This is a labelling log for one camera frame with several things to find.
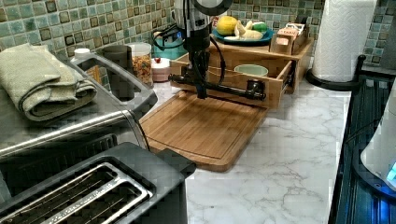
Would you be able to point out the wooden drawer with black handle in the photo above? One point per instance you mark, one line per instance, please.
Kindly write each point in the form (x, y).
(249, 79)

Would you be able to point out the black toaster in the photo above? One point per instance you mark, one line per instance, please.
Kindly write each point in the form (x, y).
(123, 185)

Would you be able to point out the wooden drawer cabinet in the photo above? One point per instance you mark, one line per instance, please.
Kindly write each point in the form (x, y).
(300, 60)

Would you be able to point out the pink lidded container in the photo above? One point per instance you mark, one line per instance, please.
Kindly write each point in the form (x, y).
(160, 68)

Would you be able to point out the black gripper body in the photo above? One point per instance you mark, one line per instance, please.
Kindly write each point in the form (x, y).
(196, 45)

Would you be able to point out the yellow lemon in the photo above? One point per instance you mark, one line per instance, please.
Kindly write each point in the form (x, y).
(225, 25)

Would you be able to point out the green ceramic bowl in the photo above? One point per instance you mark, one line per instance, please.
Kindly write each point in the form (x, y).
(252, 69)

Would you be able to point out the stainless steel toaster oven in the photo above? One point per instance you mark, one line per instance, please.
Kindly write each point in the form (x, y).
(33, 151)

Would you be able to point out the green lime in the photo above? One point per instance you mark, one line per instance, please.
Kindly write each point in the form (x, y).
(259, 26)

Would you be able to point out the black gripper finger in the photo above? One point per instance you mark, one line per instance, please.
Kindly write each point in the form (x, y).
(200, 87)
(190, 74)

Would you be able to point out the blue plate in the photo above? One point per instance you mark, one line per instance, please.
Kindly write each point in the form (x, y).
(232, 40)

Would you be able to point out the paper towel roll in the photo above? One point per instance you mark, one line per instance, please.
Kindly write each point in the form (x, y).
(342, 34)

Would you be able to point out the bamboo cutting board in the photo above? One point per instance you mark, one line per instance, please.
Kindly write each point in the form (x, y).
(211, 132)

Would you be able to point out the white capped bottle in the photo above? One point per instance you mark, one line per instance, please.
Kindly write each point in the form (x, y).
(80, 54)

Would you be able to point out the folded green towel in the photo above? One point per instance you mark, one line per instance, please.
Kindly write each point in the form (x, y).
(40, 85)

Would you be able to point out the dark grey canister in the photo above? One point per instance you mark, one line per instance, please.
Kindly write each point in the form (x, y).
(118, 59)

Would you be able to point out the black paper towel holder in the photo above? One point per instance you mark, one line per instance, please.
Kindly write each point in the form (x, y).
(350, 85)

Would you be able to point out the glass cereal jar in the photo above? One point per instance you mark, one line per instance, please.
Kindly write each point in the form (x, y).
(141, 61)

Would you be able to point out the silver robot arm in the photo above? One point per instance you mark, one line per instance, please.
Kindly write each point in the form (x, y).
(193, 20)

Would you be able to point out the peeled banana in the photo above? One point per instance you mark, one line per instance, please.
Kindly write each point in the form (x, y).
(245, 33)

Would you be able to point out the wooden tea bag box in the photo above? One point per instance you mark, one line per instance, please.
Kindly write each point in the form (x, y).
(289, 39)

